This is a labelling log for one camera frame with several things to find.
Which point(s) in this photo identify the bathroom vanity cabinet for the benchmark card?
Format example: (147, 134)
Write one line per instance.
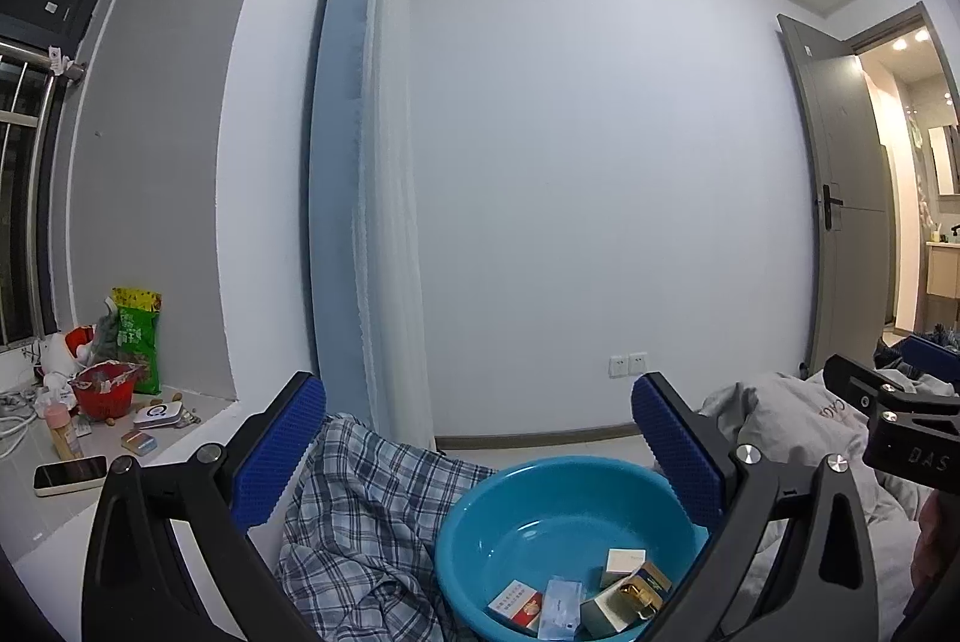
(943, 267)

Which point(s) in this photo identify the white smartphone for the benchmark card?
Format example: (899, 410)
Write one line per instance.
(70, 475)

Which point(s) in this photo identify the metal window railing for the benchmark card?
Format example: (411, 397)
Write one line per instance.
(34, 162)

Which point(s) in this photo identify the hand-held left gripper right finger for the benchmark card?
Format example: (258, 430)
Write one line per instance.
(679, 454)

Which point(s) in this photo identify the small gold box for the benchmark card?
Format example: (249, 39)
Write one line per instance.
(139, 442)

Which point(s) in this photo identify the red white cigarette box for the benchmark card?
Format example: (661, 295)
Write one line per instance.
(514, 608)

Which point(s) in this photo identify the white oval tin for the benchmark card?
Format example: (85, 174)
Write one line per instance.
(157, 415)

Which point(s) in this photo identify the green snack bag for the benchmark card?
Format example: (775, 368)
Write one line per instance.
(139, 342)

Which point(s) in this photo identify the light blue packet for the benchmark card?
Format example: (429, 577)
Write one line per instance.
(561, 608)

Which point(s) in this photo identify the person's right hand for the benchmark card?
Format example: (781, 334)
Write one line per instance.
(937, 544)

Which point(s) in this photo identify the large cream printed box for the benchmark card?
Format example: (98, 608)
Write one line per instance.
(624, 567)

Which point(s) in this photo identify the white wall socket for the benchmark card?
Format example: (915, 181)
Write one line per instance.
(618, 367)
(638, 365)

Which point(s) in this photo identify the grey duvet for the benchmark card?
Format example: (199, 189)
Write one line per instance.
(780, 417)

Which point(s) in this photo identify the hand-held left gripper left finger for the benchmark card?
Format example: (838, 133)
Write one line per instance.
(277, 454)

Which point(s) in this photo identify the red plastic basket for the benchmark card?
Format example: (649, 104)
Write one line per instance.
(105, 391)

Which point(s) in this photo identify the plaid shirt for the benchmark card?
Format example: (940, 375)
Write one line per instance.
(360, 522)

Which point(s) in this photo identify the grey door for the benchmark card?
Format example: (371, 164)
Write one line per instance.
(847, 162)

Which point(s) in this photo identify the white sheer curtain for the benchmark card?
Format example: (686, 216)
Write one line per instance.
(390, 237)

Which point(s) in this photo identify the bathroom mirror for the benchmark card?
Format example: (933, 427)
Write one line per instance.
(945, 160)

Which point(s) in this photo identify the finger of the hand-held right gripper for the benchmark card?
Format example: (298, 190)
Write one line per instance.
(934, 355)
(851, 379)

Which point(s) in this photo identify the white red plush toy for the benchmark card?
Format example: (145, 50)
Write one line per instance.
(64, 353)

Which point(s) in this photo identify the pink bottle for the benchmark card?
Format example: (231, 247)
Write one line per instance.
(64, 432)

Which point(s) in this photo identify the blue plastic basin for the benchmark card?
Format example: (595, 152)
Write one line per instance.
(525, 529)

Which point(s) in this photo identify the blue grey curtain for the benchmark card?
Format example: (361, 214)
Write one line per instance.
(337, 162)

